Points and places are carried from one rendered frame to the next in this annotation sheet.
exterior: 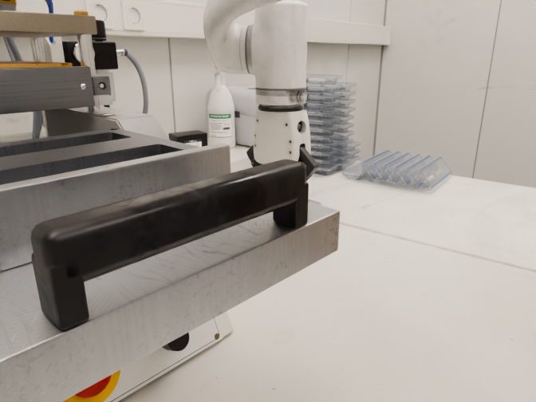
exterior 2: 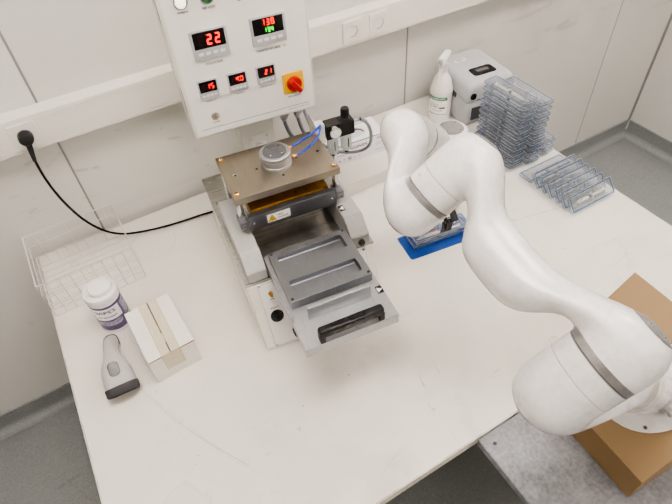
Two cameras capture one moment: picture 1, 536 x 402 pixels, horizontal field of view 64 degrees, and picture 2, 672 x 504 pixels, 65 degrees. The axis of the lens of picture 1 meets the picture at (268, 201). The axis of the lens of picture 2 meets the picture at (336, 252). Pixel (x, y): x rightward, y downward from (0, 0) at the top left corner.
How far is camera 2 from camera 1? 0.96 m
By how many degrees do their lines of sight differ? 35
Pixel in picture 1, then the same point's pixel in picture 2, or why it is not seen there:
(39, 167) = (315, 272)
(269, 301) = (408, 291)
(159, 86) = (395, 61)
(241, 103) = (458, 87)
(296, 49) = not seen: hidden behind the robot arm
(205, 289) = (351, 335)
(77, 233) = (325, 332)
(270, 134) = not seen: hidden behind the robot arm
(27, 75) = (310, 200)
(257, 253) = (366, 328)
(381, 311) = (457, 312)
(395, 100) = not seen: outside the picture
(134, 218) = (335, 328)
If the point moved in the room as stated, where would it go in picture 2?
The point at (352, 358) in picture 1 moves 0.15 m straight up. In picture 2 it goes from (427, 333) to (432, 298)
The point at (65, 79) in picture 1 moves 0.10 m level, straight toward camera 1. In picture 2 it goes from (324, 197) to (325, 225)
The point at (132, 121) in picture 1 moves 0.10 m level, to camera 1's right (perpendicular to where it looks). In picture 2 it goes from (351, 218) to (388, 228)
